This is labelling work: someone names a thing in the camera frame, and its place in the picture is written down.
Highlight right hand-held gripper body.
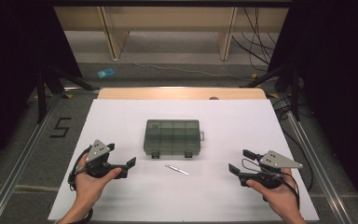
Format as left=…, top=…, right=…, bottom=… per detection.
left=238, top=149, right=304, bottom=190

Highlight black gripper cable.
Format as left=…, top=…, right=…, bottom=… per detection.
left=278, top=171, right=301, bottom=210
left=67, top=146, right=95, bottom=224

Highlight grey transparent plastic compartment box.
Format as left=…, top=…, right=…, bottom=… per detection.
left=143, top=119, right=205, bottom=159

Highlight black curtain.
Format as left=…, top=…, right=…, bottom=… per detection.
left=268, top=0, right=358, bottom=218
left=0, top=0, right=83, bottom=178

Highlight person's left hand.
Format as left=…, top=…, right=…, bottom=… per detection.
left=74, top=151, right=123, bottom=213

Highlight white floor cable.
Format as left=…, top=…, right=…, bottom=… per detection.
left=120, top=31, right=279, bottom=83

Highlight thin wire loop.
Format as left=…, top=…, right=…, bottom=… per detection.
left=241, top=158, right=271, bottom=175

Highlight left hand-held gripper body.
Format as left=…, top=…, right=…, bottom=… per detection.
left=84, top=139, right=129, bottom=179

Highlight white table mat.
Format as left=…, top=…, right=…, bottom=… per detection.
left=48, top=98, right=320, bottom=222

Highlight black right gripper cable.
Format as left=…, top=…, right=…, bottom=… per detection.
left=278, top=171, right=301, bottom=210

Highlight blue card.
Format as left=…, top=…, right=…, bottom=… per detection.
left=97, top=67, right=116, bottom=79

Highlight black metal frame bar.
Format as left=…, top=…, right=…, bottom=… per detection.
left=52, top=0, right=293, bottom=7

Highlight black floor cable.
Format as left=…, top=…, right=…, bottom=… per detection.
left=271, top=94, right=315, bottom=192

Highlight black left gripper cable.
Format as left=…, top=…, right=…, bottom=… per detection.
left=67, top=146, right=95, bottom=224

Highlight black metal stand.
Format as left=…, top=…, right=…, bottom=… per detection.
left=35, top=63, right=101, bottom=125
left=239, top=62, right=302, bottom=122

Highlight aluminium floor rail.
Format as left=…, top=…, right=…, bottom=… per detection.
left=0, top=87, right=101, bottom=224
left=287, top=111, right=353, bottom=224

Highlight beige wooden desk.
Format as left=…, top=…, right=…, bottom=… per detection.
left=53, top=6, right=290, bottom=62

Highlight black hanging cables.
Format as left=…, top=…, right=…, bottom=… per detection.
left=231, top=7, right=278, bottom=73

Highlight person's right hand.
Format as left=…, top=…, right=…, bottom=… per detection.
left=245, top=168, right=304, bottom=220

